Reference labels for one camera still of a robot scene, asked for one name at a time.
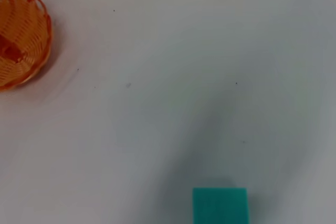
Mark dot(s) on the orange woven plastic basket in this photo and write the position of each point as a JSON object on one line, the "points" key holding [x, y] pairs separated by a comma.
{"points": [[23, 37]]}

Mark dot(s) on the teal foam cube block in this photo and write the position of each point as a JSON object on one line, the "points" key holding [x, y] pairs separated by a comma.
{"points": [[220, 206]]}

